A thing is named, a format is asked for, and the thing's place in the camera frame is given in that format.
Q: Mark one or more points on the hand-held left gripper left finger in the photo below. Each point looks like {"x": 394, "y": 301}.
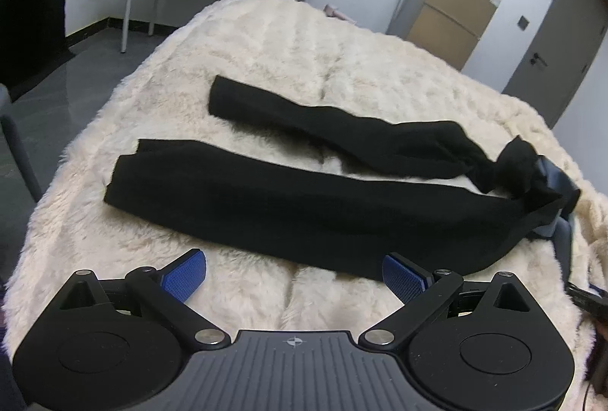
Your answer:
{"x": 183, "y": 275}

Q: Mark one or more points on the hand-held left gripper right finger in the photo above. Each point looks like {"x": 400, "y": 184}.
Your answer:
{"x": 403, "y": 278}

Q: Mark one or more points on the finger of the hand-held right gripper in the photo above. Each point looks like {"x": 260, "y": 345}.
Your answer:
{"x": 591, "y": 298}

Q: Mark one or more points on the black pants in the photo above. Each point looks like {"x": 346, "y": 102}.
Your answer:
{"x": 247, "y": 202}

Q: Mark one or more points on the grey plastic chair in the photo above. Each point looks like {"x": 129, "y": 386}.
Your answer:
{"x": 16, "y": 140}

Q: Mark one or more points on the cream fluffy blanket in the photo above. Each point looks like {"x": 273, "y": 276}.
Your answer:
{"x": 294, "y": 45}

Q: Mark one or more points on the grey door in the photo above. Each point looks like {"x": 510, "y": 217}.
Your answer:
{"x": 560, "y": 40}

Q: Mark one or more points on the pink hair dryer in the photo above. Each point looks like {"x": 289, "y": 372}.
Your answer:
{"x": 338, "y": 12}

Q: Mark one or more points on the beige small fridge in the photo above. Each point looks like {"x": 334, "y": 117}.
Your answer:
{"x": 451, "y": 7}

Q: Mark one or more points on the grey wall switch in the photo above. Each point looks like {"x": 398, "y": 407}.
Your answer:
{"x": 523, "y": 23}

